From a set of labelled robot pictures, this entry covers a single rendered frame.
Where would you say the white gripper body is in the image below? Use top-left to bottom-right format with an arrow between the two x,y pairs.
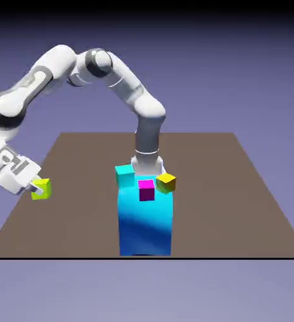
0,157 -> 42,196

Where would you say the small yellow cube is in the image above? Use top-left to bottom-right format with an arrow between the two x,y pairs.
155,172 -> 177,195

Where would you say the small magenta cube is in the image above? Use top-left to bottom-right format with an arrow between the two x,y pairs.
138,179 -> 156,203

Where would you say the large blue box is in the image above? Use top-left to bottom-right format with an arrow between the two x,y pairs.
116,173 -> 174,257

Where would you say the small lime green cube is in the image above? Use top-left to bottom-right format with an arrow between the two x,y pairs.
31,178 -> 52,201

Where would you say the small cyan cube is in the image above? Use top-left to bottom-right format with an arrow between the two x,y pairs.
114,164 -> 136,189

